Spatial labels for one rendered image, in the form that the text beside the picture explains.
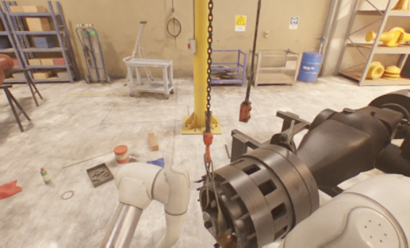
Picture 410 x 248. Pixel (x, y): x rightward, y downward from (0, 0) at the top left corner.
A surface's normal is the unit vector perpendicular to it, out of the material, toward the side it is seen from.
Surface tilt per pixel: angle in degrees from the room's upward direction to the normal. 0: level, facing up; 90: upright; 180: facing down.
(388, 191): 6
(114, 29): 90
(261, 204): 39
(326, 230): 63
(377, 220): 27
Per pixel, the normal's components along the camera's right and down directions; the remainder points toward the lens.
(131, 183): -0.18, -0.45
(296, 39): 0.11, 0.46
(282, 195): 0.38, -0.36
